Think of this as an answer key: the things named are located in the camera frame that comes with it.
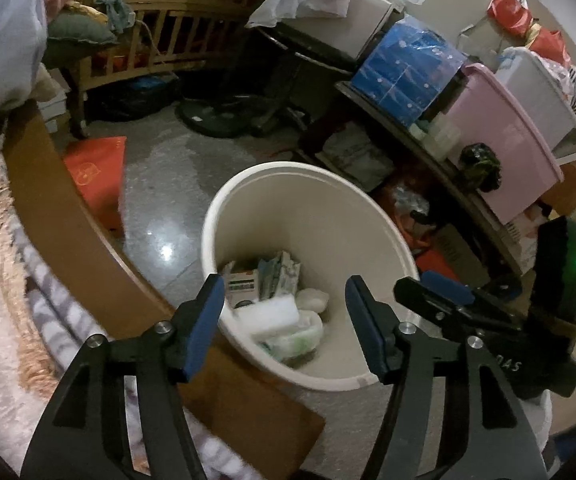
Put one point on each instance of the green cushion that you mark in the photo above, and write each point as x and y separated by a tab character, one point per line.
78	35

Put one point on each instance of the red cardboard box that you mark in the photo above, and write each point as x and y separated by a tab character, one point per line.
95	175

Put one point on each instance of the pink plastic storage box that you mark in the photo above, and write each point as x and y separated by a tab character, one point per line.
507	145

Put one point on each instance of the black side table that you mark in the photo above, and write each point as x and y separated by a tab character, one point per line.
308	47

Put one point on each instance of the grey plastic bag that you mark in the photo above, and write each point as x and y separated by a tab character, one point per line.
352	155

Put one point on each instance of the black fan base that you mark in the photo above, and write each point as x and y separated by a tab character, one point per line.
213	115

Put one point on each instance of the wooden crib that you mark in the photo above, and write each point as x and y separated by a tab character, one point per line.
178	30

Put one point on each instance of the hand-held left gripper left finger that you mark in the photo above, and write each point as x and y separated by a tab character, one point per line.
203	330

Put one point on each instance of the teal cloth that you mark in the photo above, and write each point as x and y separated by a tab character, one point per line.
118	10

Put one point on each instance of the white appliance box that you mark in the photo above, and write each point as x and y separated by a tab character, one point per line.
362	15

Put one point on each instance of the black crumpled object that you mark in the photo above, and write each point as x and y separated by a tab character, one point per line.
480	165

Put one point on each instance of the white round bin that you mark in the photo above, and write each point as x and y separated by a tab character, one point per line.
328	220

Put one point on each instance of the white box with green stripes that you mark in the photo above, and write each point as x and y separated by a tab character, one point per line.
240	285

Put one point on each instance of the white tissue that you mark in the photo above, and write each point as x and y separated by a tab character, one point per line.
313	300

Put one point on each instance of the white plastic storage box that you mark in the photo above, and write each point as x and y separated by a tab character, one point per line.
537	85

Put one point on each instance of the dark wooden low table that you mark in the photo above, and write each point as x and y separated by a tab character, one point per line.
417	160

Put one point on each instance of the stack of white boxes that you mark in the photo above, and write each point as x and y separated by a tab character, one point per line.
53	105

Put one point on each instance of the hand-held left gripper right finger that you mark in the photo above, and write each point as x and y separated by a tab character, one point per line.
367	330

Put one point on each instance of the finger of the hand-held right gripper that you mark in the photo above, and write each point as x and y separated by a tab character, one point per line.
445	284
417	297

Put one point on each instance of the red gift bag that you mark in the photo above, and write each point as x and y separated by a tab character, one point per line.
550	42
510	10

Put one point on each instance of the white pad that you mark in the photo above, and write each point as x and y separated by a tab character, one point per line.
268	316

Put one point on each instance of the trash items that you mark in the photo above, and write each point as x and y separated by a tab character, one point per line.
293	340

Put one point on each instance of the clear plastic containers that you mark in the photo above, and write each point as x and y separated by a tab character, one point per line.
440	135

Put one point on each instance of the blue plastic wrapper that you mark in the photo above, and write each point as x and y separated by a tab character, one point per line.
266	280

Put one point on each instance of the blue plastic-wrapped package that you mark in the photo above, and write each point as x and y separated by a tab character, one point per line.
407	75

